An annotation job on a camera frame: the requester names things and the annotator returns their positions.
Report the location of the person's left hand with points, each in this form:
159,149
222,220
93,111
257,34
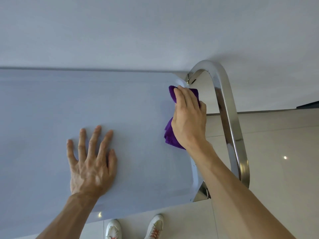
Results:
91,174

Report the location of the person's right hand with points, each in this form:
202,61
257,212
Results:
188,121

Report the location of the person's left thumb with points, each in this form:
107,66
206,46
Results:
112,163

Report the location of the person's right fingers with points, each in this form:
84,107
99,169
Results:
188,99

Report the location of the person's left middle finger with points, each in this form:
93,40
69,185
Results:
94,140

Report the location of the person's left little finger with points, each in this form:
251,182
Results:
71,153

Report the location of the purple cleaning cloth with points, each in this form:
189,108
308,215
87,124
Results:
170,136

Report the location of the person's right forearm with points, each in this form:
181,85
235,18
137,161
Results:
231,196

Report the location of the person's left forearm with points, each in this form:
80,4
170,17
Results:
67,217

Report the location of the person's left white shoe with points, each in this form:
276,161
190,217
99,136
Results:
113,230

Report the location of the person's white shoe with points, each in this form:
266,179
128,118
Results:
113,230
155,227

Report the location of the person's right white shoe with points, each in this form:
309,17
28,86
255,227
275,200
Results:
155,227

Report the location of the dark skirting strip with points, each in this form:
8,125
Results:
309,105

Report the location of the chrome table leg frame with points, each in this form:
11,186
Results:
228,109

